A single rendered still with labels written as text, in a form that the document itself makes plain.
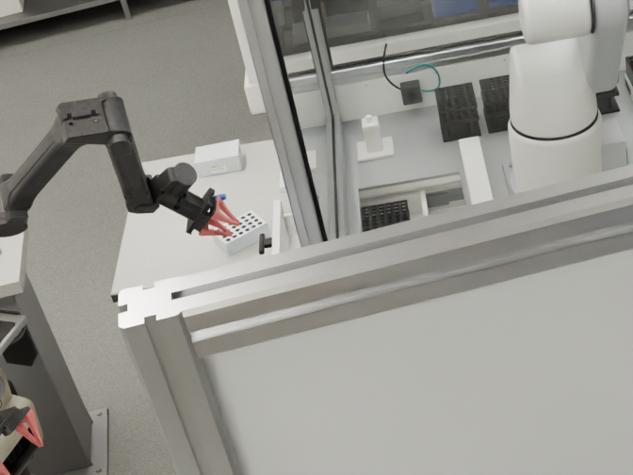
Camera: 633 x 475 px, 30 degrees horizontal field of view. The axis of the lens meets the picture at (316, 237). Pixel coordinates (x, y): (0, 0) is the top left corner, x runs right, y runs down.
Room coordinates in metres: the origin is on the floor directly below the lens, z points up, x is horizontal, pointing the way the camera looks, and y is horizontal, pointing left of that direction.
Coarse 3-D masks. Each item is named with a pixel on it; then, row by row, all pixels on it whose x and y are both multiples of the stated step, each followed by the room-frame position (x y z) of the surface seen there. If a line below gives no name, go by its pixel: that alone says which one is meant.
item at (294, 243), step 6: (288, 216) 2.39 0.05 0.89; (288, 222) 2.39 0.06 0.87; (294, 222) 2.38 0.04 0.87; (288, 228) 2.39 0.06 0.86; (294, 228) 2.38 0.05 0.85; (288, 234) 2.39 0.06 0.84; (294, 234) 2.38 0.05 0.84; (288, 240) 2.37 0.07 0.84; (294, 240) 2.36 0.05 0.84; (288, 246) 2.34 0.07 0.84; (294, 246) 2.34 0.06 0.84
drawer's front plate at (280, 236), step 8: (280, 200) 2.41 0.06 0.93; (280, 208) 2.37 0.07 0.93; (280, 216) 2.34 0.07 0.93; (280, 224) 2.31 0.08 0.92; (272, 232) 2.28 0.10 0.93; (280, 232) 2.28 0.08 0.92; (272, 240) 2.25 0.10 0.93; (280, 240) 2.25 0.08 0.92; (272, 248) 2.22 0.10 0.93; (280, 248) 2.23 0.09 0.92
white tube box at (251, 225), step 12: (240, 216) 2.58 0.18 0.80; (252, 216) 2.57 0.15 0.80; (216, 228) 2.55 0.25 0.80; (228, 228) 2.54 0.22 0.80; (240, 228) 2.53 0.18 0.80; (252, 228) 2.51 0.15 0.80; (264, 228) 2.52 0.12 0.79; (216, 240) 2.53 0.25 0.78; (228, 240) 2.50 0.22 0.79; (240, 240) 2.49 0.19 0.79; (252, 240) 2.50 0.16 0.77; (228, 252) 2.47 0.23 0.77
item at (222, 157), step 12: (216, 144) 2.95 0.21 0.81; (228, 144) 2.94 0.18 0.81; (204, 156) 2.90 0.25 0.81; (216, 156) 2.89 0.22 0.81; (228, 156) 2.87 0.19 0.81; (240, 156) 2.91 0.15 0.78; (204, 168) 2.88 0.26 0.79; (216, 168) 2.88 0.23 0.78; (228, 168) 2.87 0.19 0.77; (240, 168) 2.87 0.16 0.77
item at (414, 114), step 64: (320, 0) 1.71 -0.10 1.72; (384, 0) 1.70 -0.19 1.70; (448, 0) 1.69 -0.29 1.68; (512, 0) 1.67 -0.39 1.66; (576, 0) 1.66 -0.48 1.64; (320, 64) 1.72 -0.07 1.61; (384, 64) 1.70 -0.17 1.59; (448, 64) 1.69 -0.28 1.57; (512, 64) 1.68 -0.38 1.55; (576, 64) 1.66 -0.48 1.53; (320, 128) 1.72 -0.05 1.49; (384, 128) 1.70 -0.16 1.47; (448, 128) 1.69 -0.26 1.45; (512, 128) 1.68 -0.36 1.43; (576, 128) 1.66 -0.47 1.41; (320, 192) 1.72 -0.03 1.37; (384, 192) 1.71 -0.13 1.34; (448, 192) 1.69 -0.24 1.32; (512, 192) 1.68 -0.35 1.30
